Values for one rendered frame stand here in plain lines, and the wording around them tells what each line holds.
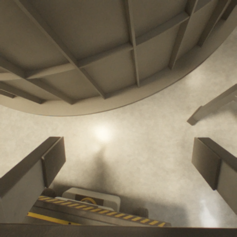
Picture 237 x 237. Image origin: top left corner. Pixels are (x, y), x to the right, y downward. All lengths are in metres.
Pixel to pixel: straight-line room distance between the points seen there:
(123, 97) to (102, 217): 0.57
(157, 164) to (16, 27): 0.77
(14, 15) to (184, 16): 0.46
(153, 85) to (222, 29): 0.46
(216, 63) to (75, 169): 0.94
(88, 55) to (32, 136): 0.68
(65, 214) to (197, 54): 0.94
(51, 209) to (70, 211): 0.07
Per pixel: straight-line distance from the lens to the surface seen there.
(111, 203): 0.81
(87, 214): 0.64
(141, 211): 0.82
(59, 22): 0.46
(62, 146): 0.16
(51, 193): 0.97
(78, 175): 0.97
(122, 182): 0.91
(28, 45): 0.53
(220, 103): 0.72
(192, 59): 1.00
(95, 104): 0.92
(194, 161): 0.17
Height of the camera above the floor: 0.88
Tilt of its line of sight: 77 degrees down
